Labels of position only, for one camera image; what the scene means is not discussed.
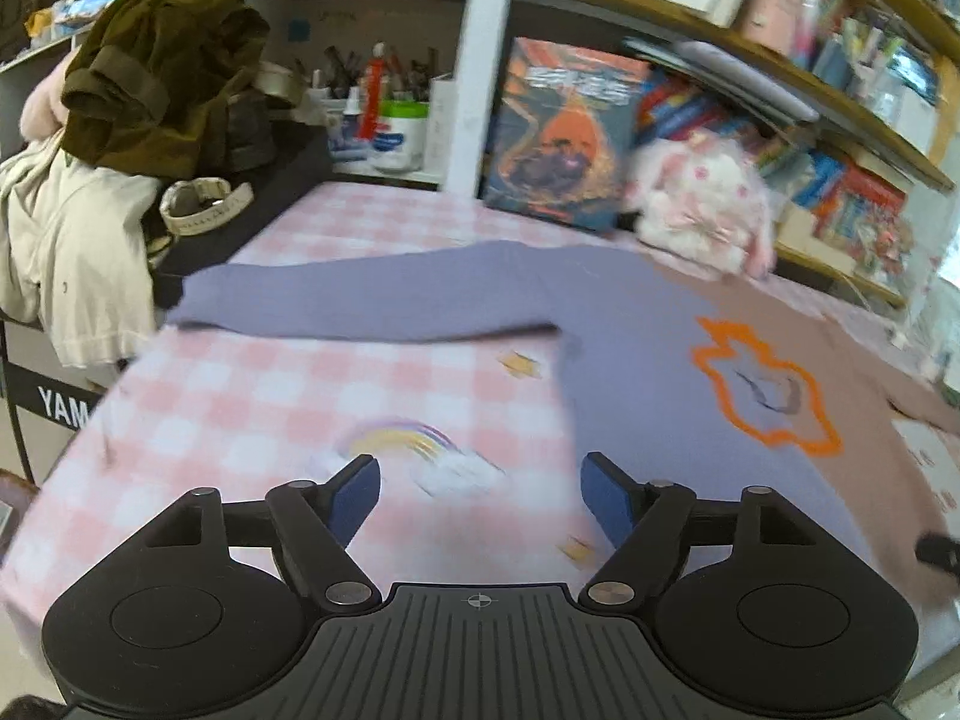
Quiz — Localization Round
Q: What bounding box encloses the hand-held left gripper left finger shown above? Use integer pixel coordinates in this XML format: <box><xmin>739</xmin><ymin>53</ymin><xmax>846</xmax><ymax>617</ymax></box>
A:
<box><xmin>142</xmin><ymin>454</ymin><xmax>382</xmax><ymax>612</ymax></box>

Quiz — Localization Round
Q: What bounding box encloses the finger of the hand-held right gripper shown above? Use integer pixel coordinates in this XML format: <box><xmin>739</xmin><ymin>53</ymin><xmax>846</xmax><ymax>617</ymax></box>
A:
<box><xmin>915</xmin><ymin>532</ymin><xmax>960</xmax><ymax>577</ymax></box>

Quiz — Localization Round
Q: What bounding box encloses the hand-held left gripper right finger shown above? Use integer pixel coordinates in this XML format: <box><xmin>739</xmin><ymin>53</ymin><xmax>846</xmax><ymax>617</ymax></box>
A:
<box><xmin>581</xmin><ymin>452</ymin><xmax>822</xmax><ymax>608</ymax></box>

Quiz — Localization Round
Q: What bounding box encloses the purple and brown sweater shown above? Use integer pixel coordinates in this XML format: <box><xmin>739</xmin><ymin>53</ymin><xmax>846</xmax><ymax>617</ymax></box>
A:
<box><xmin>166</xmin><ymin>240</ymin><xmax>960</xmax><ymax>616</ymax></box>

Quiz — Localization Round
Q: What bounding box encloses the pink checked printed blanket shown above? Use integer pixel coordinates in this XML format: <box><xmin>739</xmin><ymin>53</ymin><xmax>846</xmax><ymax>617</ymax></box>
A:
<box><xmin>0</xmin><ymin>180</ymin><xmax>960</xmax><ymax>691</ymax></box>

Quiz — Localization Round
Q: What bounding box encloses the pink and white plush toy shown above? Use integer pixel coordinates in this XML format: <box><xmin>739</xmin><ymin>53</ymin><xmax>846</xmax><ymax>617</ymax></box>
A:
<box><xmin>622</xmin><ymin>131</ymin><xmax>779</xmax><ymax>278</ymax></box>

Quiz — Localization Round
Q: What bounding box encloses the black digital piano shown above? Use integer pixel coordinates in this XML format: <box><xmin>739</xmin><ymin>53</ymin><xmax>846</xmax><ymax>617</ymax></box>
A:
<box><xmin>0</xmin><ymin>120</ymin><xmax>335</xmax><ymax>485</ymax></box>

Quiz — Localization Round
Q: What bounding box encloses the beige wristwatch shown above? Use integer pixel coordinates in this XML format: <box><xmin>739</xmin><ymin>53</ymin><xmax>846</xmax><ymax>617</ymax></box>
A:
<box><xmin>160</xmin><ymin>176</ymin><xmax>253</xmax><ymax>236</ymax></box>

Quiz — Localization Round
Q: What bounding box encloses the white jar with blue label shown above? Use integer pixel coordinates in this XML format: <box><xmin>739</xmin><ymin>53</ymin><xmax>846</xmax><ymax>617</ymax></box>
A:
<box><xmin>373</xmin><ymin>100</ymin><xmax>431</xmax><ymax>172</ymax></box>

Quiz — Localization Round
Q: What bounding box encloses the large book with orange figure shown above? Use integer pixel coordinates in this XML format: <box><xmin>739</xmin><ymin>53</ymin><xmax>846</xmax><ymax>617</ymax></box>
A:
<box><xmin>480</xmin><ymin>36</ymin><xmax>653</xmax><ymax>233</ymax></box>

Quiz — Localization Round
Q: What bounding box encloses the row of colourful books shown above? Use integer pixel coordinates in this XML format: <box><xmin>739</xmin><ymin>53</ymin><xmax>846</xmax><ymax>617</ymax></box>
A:
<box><xmin>637</xmin><ymin>67</ymin><xmax>912</xmax><ymax>297</ymax></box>

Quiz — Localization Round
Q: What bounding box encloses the white spray bottle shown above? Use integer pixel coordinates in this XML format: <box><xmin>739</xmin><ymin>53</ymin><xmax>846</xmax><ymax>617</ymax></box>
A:
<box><xmin>340</xmin><ymin>86</ymin><xmax>365</xmax><ymax>152</ymax></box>

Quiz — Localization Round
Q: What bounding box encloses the cream garment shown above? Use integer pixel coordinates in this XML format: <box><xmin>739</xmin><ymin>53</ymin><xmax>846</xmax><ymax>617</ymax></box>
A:
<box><xmin>0</xmin><ymin>142</ymin><xmax>170</xmax><ymax>370</ymax></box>

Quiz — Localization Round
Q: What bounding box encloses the red tube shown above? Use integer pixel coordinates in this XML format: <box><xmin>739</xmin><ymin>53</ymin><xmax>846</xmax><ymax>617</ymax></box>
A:
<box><xmin>360</xmin><ymin>45</ymin><xmax>388</xmax><ymax>140</ymax></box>

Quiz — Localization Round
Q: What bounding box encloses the round metal tin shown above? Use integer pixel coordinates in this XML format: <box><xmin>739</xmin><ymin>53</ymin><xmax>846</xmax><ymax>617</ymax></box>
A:
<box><xmin>255</xmin><ymin>60</ymin><xmax>308</xmax><ymax>106</ymax></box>

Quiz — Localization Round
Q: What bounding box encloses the holder with pens and tools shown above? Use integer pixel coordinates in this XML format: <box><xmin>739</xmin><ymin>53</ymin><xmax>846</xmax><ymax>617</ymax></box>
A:
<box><xmin>311</xmin><ymin>45</ymin><xmax>440</xmax><ymax>104</ymax></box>

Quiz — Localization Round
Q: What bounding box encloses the white shelf unit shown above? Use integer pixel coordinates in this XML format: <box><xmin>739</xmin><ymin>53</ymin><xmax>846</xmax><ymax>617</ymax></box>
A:
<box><xmin>0</xmin><ymin>0</ymin><xmax>520</xmax><ymax>200</ymax></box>

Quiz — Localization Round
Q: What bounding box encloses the olive brown garment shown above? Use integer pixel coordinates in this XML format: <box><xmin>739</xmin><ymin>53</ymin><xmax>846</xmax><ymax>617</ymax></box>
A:
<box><xmin>60</xmin><ymin>0</ymin><xmax>275</xmax><ymax>173</ymax></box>

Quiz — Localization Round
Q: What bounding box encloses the pink fluffy cloth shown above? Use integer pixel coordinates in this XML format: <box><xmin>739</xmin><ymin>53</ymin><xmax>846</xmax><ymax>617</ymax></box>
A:
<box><xmin>19</xmin><ymin>52</ymin><xmax>85</xmax><ymax>145</ymax></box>

